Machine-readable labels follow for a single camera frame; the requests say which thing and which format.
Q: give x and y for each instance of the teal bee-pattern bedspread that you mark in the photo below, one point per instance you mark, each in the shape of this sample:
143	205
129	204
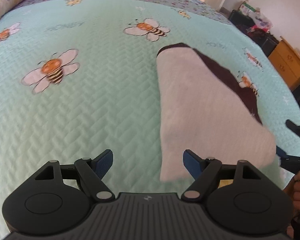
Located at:
80	77

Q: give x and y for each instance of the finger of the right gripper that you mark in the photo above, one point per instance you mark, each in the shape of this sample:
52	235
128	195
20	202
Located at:
280	152
293	127

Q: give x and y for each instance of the wooden dresser desk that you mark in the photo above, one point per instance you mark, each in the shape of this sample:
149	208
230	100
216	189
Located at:
286	61

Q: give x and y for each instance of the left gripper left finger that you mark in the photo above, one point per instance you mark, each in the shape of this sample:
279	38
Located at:
91	173

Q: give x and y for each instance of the grey and maroon sweatshirt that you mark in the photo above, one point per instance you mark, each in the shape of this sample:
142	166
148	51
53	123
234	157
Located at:
204	109

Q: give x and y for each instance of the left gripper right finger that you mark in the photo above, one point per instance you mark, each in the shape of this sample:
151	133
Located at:
204	172

